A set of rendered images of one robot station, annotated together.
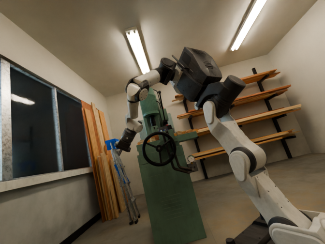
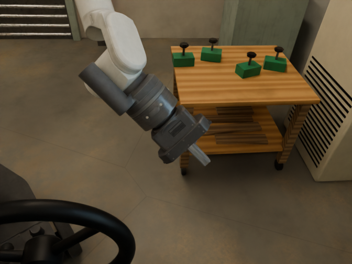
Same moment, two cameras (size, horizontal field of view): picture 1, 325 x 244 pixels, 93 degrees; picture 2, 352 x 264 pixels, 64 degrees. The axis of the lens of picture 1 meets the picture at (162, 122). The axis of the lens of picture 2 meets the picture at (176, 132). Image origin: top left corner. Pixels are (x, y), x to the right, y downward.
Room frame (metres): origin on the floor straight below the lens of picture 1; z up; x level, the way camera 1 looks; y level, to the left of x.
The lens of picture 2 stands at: (1.52, 0.25, 1.26)
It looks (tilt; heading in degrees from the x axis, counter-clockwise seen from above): 42 degrees down; 172
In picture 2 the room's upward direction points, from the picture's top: 3 degrees clockwise
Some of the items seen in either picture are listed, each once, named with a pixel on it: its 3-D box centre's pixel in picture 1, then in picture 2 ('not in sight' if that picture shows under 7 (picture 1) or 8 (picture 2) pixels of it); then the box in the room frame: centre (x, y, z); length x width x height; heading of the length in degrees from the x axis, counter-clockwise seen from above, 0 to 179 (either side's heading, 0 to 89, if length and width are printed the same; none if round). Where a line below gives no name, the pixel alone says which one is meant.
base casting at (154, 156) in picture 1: (160, 155); not in sight; (1.77, 0.11, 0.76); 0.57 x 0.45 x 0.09; 3
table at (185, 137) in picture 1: (167, 141); not in sight; (1.54, 0.00, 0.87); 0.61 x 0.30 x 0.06; 93
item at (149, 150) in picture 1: (159, 148); not in sight; (1.58, 0.10, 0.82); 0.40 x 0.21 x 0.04; 93
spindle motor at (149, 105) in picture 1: (148, 103); not in sight; (1.64, 0.10, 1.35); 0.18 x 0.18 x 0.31
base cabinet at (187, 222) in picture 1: (169, 192); not in sight; (1.76, 0.11, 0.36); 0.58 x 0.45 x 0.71; 3
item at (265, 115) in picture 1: (236, 117); not in sight; (3.60, -1.71, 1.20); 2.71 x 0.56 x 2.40; 88
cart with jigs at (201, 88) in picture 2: not in sight; (229, 101); (0.26, 0.73, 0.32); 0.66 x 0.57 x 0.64; 89
